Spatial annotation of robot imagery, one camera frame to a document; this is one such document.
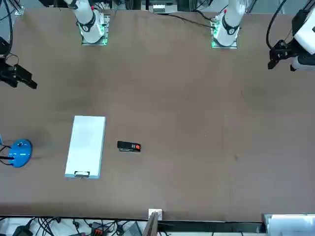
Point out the metal clipboard clip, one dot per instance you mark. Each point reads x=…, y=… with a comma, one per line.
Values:
x=81, y=173

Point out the white paper sheet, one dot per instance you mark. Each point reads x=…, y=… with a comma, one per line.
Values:
x=86, y=145

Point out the orange black plug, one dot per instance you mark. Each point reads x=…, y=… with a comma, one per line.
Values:
x=96, y=231

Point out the grey metal box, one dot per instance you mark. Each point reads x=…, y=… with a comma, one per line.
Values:
x=288, y=225

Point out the grey camera pole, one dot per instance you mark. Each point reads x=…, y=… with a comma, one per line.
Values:
x=150, y=226

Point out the grey power adapter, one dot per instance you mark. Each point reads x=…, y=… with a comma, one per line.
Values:
x=135, y=229

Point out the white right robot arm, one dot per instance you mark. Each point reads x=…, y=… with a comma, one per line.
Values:
x=89, y=23

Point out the light blue clipboard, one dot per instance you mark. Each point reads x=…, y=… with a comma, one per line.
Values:
x=70, y=176

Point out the white table edge bracket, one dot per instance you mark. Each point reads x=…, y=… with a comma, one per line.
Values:
x=155, y=213

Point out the black stapler with red button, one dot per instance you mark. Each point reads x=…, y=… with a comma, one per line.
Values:
x=128, y=146

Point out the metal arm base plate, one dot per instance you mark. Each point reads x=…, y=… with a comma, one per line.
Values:
x=104, y=29
x=214, y=45

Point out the black power adapter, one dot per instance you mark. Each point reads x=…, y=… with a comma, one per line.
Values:
x=22, y=231

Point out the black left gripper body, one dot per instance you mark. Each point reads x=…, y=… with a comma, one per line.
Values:
x=289, y=50

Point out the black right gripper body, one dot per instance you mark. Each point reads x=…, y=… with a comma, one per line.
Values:
x=8, y=75

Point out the blue desk lamp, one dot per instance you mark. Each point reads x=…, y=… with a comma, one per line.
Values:
x=21, y=153

